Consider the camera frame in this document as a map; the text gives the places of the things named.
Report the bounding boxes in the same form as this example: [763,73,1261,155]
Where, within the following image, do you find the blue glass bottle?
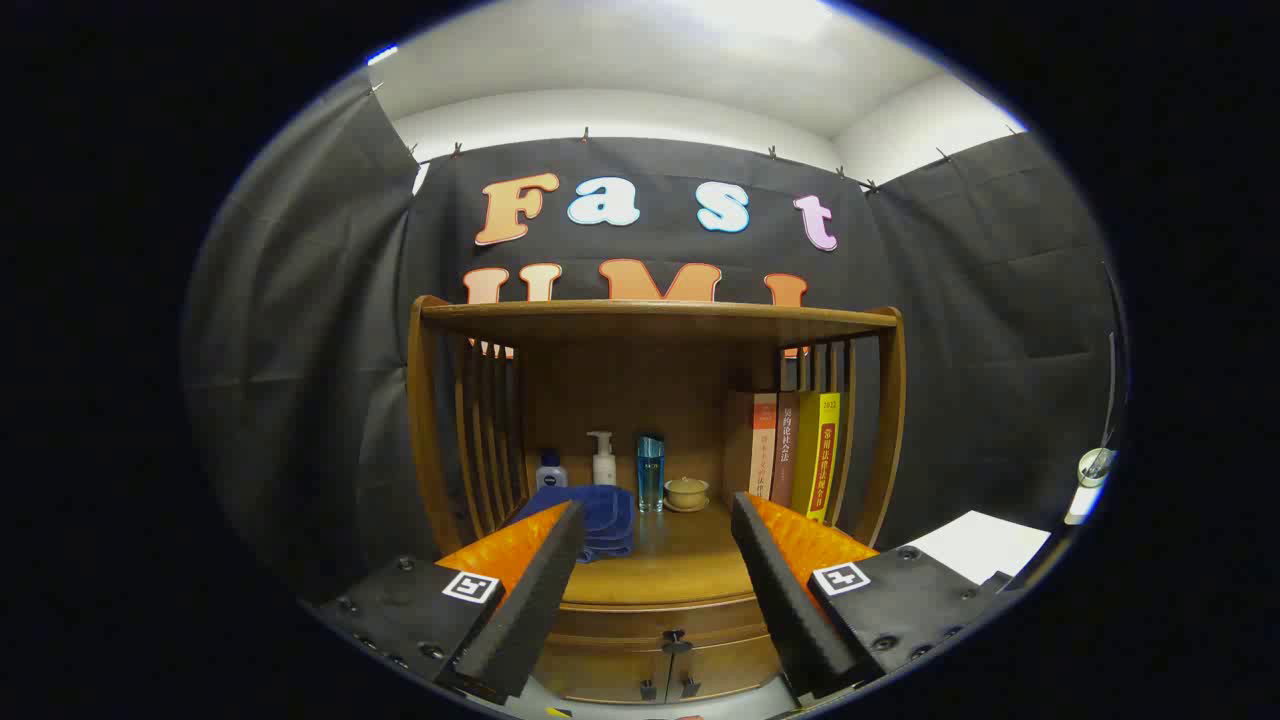
[637,434,666,514]

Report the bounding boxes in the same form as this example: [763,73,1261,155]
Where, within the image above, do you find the yellow book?
[793,392,843,524]

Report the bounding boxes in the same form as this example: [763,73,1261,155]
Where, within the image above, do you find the wooden countertop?
[500,490,851,607]

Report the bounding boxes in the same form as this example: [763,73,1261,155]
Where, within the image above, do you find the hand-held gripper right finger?
[730,490,1016,701]

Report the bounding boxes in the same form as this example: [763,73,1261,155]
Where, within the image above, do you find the wooden drawer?
[548,598,776,656]

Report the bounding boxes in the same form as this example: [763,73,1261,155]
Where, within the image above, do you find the wooden cabinet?
[408,295,906,706]

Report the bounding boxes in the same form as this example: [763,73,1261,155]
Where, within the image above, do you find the white device with cable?
[1062,447,1116,526]

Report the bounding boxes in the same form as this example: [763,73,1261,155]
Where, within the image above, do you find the beige orange book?
[748,392,779,501]

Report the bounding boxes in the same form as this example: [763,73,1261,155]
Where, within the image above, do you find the brown book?
[770,392,801,509]

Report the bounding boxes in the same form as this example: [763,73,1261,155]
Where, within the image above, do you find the black backdrop cloth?
[183,70,1129,601]

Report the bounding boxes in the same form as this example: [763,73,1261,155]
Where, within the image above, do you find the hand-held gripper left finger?
[310,500,586,706]

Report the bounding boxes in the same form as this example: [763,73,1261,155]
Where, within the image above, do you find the blue folded towel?
[510,485,636,563]

